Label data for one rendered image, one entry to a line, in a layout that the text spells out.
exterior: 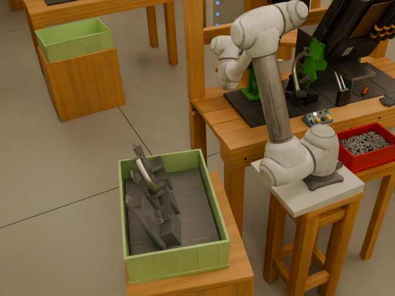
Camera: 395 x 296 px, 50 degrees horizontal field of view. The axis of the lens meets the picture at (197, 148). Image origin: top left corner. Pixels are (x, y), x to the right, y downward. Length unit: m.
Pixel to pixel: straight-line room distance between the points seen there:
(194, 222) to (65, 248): 1.38
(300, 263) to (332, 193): 0.43
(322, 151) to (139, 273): 0.93
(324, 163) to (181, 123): 2.31
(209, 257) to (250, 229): 1.31
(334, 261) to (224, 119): 0.99
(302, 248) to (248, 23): 1.11
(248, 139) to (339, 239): 0.70
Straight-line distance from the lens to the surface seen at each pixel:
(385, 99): 2.77
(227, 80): 2.23
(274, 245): 2.49
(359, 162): 2.30
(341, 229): 2.29
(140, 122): 4.14
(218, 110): 2.58
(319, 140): 1.91
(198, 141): 2.90
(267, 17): 1.71
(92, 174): 3.60
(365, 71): 2.59
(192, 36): 2.53
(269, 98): 1.77
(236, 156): 2.27
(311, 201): 1.99
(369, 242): 2.87
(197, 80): 2.66
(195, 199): 2.02
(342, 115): 2.58
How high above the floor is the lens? 2.25
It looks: 37 degrees down
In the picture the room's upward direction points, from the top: 2 degrees counter-clockwise
